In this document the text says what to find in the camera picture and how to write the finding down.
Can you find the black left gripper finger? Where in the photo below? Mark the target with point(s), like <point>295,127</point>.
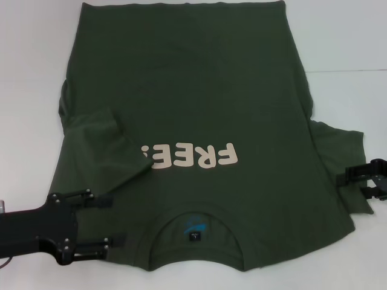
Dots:
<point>99,201</point>
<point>92,249</point>

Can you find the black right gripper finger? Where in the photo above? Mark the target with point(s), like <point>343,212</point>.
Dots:
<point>353,176</point>
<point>375,193</point>

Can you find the dark green FREE! t-shirt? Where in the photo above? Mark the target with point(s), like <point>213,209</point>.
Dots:
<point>196,90</point>

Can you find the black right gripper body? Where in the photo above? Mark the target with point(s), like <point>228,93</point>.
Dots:
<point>381,173</point>

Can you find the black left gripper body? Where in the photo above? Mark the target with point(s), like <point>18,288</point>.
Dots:
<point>45,223</point>

